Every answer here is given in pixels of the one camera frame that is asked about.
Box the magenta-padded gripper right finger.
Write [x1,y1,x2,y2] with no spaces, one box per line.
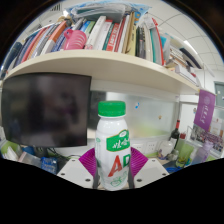
[127,146,171,190]

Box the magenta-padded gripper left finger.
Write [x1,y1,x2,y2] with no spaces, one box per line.
[56,146,100,190]

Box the white drink bottle green cap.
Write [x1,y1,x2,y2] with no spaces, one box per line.
[94,100,132,192]

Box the purple blue water bottle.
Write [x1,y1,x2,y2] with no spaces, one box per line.
[193,139,215,165]

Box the small blue box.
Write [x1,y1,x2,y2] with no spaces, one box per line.
[40,156,58,175]

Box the green translucent container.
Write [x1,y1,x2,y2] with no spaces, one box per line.
[175,133,195,168]

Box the dark wine bottle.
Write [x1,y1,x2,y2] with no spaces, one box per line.
[169,119,181,148]

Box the black computer monitor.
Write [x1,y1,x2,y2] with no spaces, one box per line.
[0,72,93,149]

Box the purple pennant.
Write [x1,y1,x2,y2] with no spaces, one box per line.
[193,89,217,133]

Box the white wall socket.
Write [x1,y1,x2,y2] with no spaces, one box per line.
[131,142,145,154]
[145,141,158,154]

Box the wall shelf with books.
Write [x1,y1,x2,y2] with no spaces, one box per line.
[0,1,208,96]

